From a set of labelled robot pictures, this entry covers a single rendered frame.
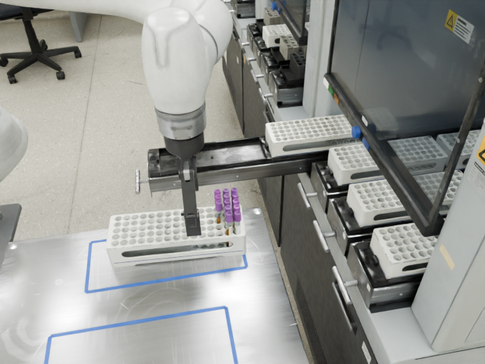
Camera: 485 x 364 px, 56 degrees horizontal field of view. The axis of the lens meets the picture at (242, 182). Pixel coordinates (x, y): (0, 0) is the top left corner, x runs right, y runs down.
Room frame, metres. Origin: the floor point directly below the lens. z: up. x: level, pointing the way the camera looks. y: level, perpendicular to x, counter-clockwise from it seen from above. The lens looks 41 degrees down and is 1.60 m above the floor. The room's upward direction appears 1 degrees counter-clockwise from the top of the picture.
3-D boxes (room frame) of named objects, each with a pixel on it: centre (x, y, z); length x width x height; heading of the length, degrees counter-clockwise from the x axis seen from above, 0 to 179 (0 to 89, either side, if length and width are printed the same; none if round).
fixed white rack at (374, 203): (0.81, -0.42, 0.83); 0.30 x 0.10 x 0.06; 99
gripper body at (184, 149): (0.70, 0.11, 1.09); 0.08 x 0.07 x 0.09; 6
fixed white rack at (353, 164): (0.96, -0.39, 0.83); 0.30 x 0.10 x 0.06; 99
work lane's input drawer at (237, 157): (1.06, -0.05, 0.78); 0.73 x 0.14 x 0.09; 99
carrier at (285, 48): (1.64, -0.18, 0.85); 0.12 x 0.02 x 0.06; 10
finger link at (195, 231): (0.63, 0.10, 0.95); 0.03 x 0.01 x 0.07; 96
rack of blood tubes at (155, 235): (0.69, 0.15, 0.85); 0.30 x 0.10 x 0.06; 96
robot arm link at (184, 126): (0.70, 0.11, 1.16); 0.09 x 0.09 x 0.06
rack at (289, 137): (1.09, -0.22, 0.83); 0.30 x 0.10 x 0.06; 99
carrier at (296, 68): (1.49, -0.20, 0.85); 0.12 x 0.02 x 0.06; 10
